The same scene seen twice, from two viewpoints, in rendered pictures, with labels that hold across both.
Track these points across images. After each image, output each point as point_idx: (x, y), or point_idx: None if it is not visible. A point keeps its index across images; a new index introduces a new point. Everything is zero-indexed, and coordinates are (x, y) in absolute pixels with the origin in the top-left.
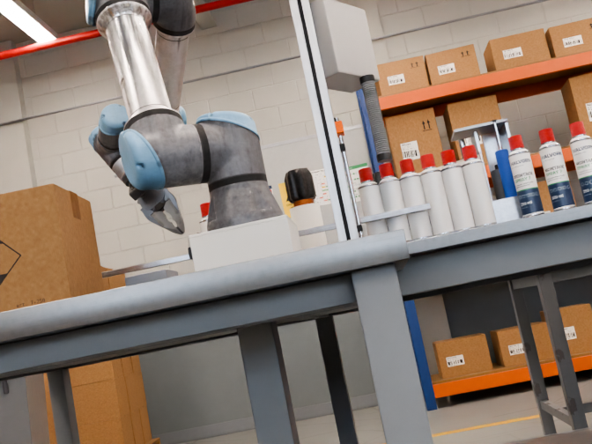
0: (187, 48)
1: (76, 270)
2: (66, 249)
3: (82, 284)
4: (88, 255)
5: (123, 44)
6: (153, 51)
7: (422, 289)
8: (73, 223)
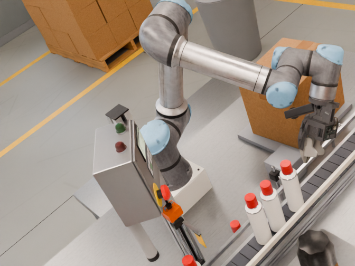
0: (192, 69)
1: (259, 121)
2: (248, 110)
3: (265, 127)
4: (278, 119)
5: None
6: (160, 72)
7: None
8: (259, 101)
